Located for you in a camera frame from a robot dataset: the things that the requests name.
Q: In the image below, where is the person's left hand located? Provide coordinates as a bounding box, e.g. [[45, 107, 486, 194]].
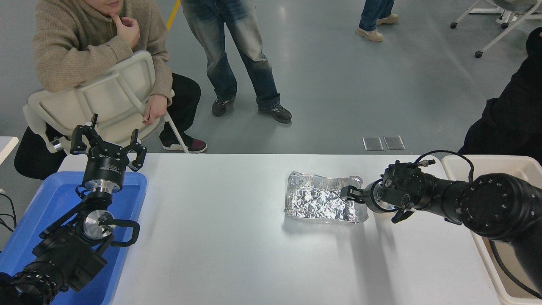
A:
[[143, 94, 169, 125]]

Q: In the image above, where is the blue plastic tray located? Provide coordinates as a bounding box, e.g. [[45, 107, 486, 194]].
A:
[[0, 171, 148, 305]]

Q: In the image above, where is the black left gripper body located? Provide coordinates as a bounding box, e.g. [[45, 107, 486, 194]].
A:
[[83, 148, 129, 183]]

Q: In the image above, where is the silver foil tray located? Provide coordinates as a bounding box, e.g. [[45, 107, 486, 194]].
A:
[[284, 171, 369, 224]]

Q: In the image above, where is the large pale plastic bin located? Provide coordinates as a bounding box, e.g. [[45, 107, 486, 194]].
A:
[[441, 155, 542, 305]]

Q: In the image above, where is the black cable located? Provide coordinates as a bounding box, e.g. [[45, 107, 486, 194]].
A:
[[0, 189, 17, 233]]

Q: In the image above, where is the person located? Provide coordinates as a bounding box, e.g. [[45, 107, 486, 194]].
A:
[[457, 28, 542, 166], [180, 0, 293, 124], [14, 0, 208, 180], [355, 0, 399, 43]]

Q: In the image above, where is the white plastic chair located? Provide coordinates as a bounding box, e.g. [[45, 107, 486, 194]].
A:
[[23, 51, 190, 154]]

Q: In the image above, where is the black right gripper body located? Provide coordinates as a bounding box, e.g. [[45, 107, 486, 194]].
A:
[[363, 180, 380, 211]]

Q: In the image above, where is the white wheeled stand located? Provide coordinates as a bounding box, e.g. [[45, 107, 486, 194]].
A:
[[450, 0, 542, 59]]

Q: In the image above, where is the person's right hand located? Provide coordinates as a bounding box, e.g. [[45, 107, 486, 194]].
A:
[[109, 13, 141, 48]]

